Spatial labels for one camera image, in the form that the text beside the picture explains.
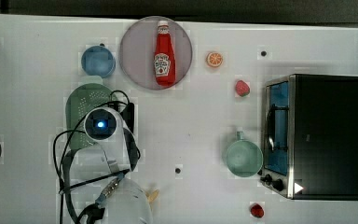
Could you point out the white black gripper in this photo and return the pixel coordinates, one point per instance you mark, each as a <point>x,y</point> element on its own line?
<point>123,116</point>

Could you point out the green plastic strainer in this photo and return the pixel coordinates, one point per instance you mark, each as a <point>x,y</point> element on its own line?
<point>89,93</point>

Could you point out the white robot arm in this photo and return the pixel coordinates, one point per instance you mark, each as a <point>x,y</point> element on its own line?
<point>95,184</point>

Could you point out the blue cup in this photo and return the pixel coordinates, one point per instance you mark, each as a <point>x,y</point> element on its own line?
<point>98,61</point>

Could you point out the grey round plate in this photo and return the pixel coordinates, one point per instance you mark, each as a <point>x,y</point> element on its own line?
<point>137,48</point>

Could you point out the red ketchup bottle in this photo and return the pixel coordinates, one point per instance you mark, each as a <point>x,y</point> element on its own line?
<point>164,59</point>

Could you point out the orange slice toy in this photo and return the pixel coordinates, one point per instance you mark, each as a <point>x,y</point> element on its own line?
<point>214,59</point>

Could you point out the red strawberry toy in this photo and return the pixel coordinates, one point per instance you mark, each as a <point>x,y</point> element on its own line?
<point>242,88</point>

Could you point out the mint green mug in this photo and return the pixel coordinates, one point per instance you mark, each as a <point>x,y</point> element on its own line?
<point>243,158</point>

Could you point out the dark red toy fruit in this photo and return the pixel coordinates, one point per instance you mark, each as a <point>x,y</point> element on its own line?
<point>257,210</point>

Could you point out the black toaster oven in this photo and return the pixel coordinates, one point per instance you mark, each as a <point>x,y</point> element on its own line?
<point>310,137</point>

